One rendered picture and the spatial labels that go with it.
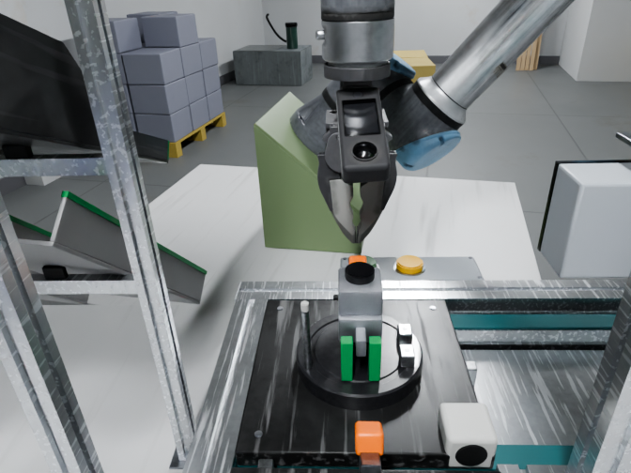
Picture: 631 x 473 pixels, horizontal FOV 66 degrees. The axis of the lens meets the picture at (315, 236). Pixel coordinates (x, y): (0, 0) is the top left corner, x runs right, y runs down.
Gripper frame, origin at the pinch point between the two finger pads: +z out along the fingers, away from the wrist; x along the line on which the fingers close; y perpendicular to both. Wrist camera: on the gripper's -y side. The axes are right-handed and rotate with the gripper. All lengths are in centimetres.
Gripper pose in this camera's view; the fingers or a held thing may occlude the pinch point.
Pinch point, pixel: (356, 236)
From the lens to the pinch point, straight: 60.1
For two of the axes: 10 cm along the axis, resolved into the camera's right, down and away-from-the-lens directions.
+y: 0.4, -4.8, 8.8
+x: -10.0, 0.1, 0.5
